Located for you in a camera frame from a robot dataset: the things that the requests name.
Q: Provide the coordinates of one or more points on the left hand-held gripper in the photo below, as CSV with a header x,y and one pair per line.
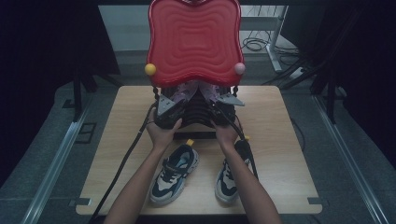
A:
x,y
166,113

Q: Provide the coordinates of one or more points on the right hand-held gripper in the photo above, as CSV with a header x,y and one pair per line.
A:
x,y
225,110

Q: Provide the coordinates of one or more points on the purple child's shoe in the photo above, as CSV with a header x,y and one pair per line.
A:
x,y
210,90
183,91

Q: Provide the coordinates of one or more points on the black white blue sneaker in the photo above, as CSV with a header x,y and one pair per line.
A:
x,y
172,177
225,183

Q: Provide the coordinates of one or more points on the red and black shoe rack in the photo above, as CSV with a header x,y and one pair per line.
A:
x,y
194,46

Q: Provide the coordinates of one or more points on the person's left hand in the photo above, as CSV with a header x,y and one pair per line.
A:
x,y
162,137

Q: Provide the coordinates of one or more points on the person's right hand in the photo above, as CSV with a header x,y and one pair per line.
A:
x,y
227,135

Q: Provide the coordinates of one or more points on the white power strip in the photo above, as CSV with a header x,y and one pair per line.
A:
x,y
296,72

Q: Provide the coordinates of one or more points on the black metal stand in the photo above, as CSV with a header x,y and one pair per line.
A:
x,y
77,96
331,99

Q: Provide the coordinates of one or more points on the black curtain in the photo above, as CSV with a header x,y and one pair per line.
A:
x,y
358,62
46,62

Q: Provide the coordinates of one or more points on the white metal desk frame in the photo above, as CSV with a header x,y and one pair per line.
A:
x,y
275,40

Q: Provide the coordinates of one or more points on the metal floor rail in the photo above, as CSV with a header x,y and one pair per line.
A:
x,y
53,165
348,158

